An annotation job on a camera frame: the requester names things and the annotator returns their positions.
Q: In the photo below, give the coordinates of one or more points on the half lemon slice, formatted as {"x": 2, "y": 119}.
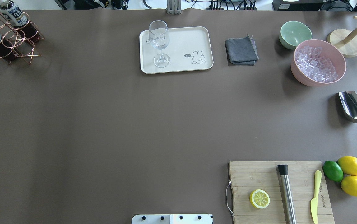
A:
{"x": 259, "y": 199}

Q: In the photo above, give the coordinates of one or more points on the bamboo cutting board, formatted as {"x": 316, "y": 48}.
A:
{"x": 247, "y": 176}

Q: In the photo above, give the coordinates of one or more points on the copper wire bottle basket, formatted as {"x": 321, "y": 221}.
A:
{"x": 18, "y": 34}

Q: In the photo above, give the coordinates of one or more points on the steel muddler black tip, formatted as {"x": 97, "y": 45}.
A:
{"x": 283, "y": 171}

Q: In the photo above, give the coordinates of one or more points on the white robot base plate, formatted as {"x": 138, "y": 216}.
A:
{"x": 173, "y": 219}

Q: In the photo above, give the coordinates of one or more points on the cream rabbit tray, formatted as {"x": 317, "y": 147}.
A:
{"x": 189, "y": 49}

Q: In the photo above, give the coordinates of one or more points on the yellow lemon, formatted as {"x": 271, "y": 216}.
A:
{"x": 348, "y": 165}
{"x": 349, "y": 185}

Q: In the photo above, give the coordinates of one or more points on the yellow plastic knife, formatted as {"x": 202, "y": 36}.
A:
{"x": 314, "y": 201}

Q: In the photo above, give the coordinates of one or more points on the upper yellow lemon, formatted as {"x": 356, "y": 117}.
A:
{"x": 348, "y": 165}

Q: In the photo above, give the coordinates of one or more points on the green lime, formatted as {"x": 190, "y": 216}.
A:
{"x": 333, "y": 171}

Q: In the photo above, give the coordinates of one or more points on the lower yellow lemon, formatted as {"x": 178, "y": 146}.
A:
{"x": 349, "y": 185}

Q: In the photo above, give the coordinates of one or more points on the pink bowl with ice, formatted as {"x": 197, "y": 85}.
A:
{"x": 317, "y": 63}

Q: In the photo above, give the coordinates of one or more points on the green bowl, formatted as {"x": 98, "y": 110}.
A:
{"x": 293, "y": 33}

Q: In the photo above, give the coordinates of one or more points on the clear wine glass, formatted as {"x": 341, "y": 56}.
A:
{"x": 159, "y": 39}

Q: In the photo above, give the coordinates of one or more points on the wooden mug tree stand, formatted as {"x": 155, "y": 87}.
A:
{"x": 345, "y": 41}

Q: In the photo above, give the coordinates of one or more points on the grey folded cloth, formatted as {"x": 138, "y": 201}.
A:
{"x": 242, "y": 51}

